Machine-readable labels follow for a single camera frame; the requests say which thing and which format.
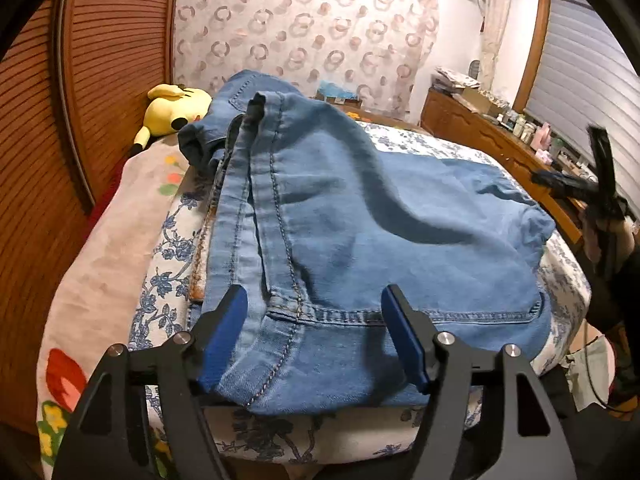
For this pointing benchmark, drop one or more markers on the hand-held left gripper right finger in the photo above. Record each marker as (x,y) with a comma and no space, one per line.
(407,340)

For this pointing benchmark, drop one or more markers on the wooden louvered wardrobe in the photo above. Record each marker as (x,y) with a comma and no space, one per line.
(75,85)

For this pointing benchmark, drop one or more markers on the yellow plush toy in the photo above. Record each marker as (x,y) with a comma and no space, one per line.
(172,110)

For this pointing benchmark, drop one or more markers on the blue denim pants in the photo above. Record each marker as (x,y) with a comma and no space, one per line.
(350,220)

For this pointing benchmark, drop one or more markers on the light blue cloth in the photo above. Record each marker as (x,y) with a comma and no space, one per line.
(336,87)

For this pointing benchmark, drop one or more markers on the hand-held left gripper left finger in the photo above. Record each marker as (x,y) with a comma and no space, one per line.
(222,340)

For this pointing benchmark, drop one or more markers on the small cardboard box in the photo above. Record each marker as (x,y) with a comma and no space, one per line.
(340,100)

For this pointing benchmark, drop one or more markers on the colourful flower print blanket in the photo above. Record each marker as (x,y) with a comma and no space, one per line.
(100,270)

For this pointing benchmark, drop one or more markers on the blue floral white sheet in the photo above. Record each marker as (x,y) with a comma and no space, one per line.
(165,280)

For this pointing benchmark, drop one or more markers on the wooden sideboard cabinet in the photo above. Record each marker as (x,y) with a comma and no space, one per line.
(470,125)

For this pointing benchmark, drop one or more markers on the floral patterned box stack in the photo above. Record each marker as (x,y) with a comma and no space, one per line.
(455,77)

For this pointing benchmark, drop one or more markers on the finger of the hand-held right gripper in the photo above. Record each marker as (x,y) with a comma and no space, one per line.
(565,185)
(602,165)

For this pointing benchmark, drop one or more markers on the small grey fan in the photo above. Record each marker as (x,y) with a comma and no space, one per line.
(475,69)

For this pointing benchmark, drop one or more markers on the row of toiletry bottles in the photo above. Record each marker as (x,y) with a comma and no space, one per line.
(520,127)

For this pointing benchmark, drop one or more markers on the circle patterned curtain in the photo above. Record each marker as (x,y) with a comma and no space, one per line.
(310,25)

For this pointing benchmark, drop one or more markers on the beige lace curtain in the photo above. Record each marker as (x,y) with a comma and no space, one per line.
(495,20)

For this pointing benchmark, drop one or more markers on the wooden window frame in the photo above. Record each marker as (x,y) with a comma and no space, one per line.
(532,50)

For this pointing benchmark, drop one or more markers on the white plastic bag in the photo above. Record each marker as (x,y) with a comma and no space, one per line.
(590,370)

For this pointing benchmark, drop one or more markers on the tall pink bottle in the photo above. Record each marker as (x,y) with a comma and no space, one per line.
(542,137)

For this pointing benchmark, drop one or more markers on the grey striped window blind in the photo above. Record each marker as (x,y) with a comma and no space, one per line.
(585,80)

